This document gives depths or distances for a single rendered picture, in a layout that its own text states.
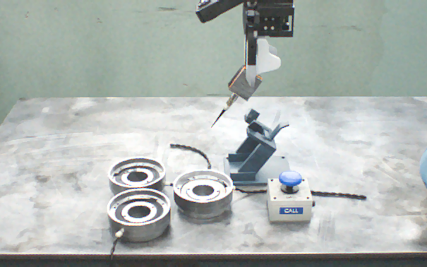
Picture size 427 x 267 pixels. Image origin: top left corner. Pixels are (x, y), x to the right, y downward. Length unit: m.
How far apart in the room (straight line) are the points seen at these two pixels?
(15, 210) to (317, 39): 1.83
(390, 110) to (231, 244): 0.63
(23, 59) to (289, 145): 1.75
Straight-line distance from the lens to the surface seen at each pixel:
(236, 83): 1.06
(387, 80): 2.81
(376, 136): 1.34
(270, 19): 1.02
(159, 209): 1.01
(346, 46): 2.70
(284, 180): 1.01
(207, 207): 1.01
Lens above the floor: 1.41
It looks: 28 degrees down
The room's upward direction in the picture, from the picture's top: straight up
